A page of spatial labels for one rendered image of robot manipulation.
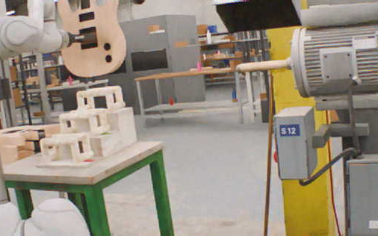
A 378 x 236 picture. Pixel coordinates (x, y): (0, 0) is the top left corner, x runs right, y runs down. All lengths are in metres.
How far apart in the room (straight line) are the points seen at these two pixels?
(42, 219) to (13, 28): 0.54
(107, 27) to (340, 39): 1.09
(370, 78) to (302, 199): 1.35
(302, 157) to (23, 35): 0.88
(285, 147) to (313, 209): 1.41
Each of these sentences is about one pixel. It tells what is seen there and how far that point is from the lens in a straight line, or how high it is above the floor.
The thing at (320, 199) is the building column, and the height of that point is 0.40.
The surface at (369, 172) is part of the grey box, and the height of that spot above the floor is 0.89.
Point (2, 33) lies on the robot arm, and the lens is 1.36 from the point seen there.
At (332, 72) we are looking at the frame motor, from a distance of 1.57.
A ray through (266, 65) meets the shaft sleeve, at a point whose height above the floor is 1.25.
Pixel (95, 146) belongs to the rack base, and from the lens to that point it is 2.04.
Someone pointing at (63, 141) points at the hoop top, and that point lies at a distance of 1.96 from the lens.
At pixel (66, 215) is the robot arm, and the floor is 0.95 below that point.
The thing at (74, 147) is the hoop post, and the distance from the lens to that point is 1.93.
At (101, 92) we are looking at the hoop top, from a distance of 2.19.
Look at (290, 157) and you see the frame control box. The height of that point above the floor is 0.99.
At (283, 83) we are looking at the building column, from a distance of 2.65.
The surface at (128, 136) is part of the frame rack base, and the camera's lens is 2.22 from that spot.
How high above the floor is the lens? 1.35
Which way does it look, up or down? 9 degrees down
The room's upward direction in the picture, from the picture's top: 7 degrees counter-clockwise
